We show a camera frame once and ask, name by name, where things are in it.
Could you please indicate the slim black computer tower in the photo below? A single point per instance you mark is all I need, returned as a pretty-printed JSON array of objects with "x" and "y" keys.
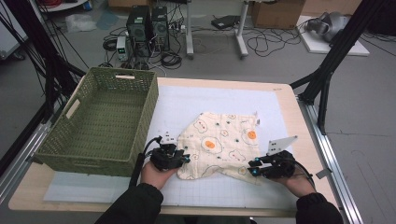
[{"x": 160, "y": 28}]

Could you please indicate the person's left hand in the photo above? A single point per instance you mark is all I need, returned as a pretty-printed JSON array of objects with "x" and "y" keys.
[{"x": 155, "y": 177}]

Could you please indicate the grey power supply unit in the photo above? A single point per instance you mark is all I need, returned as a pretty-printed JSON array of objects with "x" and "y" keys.
[{"x": 122, "y": 48}]

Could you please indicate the aluminium rail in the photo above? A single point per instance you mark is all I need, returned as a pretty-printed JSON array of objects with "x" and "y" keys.
[
  {"x": 21, "y": 158},
  {"x": 330, "y": 161}
]

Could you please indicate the white grid mat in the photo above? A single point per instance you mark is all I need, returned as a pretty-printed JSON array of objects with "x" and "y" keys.
[{"x": 218, "y": 99}]

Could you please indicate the large cardboard box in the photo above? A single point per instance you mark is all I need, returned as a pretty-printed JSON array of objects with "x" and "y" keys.
[{"x": 277, "y": 14}]

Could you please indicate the large black computer tower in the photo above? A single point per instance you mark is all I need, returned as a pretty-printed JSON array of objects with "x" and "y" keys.
[{"x": 138, "y": 31}]

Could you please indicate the grey helmet-shaped device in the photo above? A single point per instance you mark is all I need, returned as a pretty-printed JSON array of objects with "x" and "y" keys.
[{"x": 330, "y": 25}]

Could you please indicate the white desk leg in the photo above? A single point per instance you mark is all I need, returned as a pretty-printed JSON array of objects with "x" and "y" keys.
[
  {"x": 241, "y": 34},
  {"x": 189, "y": 31}
]

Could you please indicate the flat black device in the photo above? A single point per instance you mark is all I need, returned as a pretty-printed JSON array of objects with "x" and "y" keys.
[{"x": 225, "y": 21}]

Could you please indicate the cream egg-print cloth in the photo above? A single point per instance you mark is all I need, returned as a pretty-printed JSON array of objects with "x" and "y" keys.
[{"x": 224, "y": 146}]

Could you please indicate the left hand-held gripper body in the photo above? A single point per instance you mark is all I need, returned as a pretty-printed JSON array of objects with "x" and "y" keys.
[{"x": 166, "y": 155}]

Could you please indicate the green woven basket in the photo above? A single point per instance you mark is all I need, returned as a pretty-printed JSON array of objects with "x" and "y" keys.
[{"x": 106, "y": 124}]

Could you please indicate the white power strip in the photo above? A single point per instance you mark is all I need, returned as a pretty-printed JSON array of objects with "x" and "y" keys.
[{"x": 177, "y": 28}]

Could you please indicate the black metal frame stand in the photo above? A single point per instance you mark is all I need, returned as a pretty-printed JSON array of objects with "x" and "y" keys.
[
  {"x": 40, "y": 46},
  {"x": 339, "y": 46}
]

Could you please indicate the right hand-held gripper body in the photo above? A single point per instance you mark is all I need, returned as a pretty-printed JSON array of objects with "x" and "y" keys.
[{"x": 278, "y": 165}]

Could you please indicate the small grey metal bracket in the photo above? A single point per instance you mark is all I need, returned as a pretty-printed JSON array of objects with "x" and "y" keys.
[{"x": 323, "y": 173}]

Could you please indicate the person's right hand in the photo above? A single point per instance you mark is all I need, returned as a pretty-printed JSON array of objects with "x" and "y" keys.
[{"x": 297, "y": 185}]

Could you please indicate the white foam board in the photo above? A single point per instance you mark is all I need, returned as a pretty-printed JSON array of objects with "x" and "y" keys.
[{"x": 314, "y": 46}]

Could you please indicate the clear plastic bag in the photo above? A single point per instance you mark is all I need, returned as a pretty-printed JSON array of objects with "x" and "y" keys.
[{"x": 79, "y": 22}]

